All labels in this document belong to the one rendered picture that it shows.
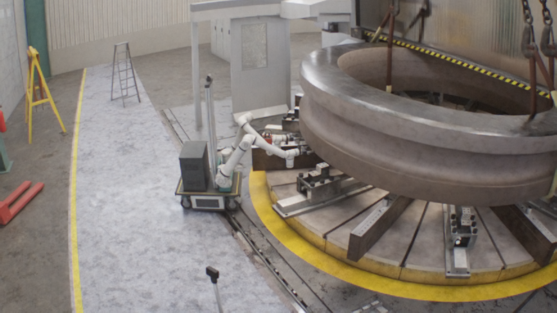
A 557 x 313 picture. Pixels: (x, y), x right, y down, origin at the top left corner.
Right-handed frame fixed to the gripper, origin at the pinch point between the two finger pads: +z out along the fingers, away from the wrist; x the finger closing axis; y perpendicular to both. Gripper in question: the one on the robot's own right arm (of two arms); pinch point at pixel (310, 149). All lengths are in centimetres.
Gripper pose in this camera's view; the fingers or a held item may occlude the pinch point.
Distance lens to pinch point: 516.5
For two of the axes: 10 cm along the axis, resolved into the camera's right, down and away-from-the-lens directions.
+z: 9.1, -1.7, 3.7
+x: 4.1, 3.4, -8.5
